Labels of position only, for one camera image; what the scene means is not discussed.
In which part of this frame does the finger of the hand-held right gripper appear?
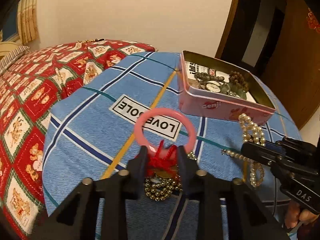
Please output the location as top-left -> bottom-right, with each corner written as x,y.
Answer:
241,142 -> 285,167
265,141 -> 285,155

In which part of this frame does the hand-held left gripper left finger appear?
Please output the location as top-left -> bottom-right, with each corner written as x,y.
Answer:
37,145 -> 150,240

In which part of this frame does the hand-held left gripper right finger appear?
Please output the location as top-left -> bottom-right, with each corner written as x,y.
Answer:
176,145 -> 290,240

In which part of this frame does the red string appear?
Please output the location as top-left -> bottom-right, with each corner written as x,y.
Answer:
146,140 -> 179,178

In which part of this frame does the pearl necklace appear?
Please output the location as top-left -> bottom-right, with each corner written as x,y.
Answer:
221,114 -> 267,188

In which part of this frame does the pink bangle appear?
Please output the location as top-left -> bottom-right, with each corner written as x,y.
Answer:
134,107 -> 195,154

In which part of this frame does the pink tin box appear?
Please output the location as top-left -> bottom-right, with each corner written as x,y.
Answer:
178,50 -> 276,126

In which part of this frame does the green jade bangle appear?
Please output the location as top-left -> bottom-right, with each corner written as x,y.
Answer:
226,82 -> 248,99

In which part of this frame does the wooden bead bracelet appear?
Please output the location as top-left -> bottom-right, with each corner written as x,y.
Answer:
229,70 -> 249,90

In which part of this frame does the silver watch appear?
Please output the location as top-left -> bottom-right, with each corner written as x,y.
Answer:
205,81 -> 222,93

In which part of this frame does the person's right hand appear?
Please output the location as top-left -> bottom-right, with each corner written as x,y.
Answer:
286,201 -> 315,230

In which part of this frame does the blue plaid blanket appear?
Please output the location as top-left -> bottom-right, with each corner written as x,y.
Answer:
42,52 -> 302,240

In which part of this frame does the brown wooden door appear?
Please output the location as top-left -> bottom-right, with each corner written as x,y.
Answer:
285,0 -> 320,130

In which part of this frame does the white printed card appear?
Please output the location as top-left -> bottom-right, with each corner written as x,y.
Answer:
186,61 -> 257,103

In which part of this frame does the red patterned bedspread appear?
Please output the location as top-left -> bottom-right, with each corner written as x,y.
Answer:
0,39 -> 158,240

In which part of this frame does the red paper door decoration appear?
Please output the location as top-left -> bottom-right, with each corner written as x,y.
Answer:
306,7 -> 320,33

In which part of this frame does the striped pillow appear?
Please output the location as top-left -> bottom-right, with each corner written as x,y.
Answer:
0,45 -> 30,70

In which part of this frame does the cream wooden headboard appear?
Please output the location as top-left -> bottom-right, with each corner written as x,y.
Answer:
0,41 -> 22,59

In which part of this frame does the yellow patterned curtain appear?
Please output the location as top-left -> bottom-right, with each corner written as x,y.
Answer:
17,0 -> 39,44

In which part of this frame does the window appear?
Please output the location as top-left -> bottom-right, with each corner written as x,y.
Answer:
0,12 -> 20,42

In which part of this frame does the gold bead bracelet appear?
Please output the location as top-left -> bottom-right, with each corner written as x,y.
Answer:
144,176 -> 184,202

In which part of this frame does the brown wooden door frame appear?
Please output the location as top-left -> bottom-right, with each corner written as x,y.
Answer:
215,0 -> 247,60

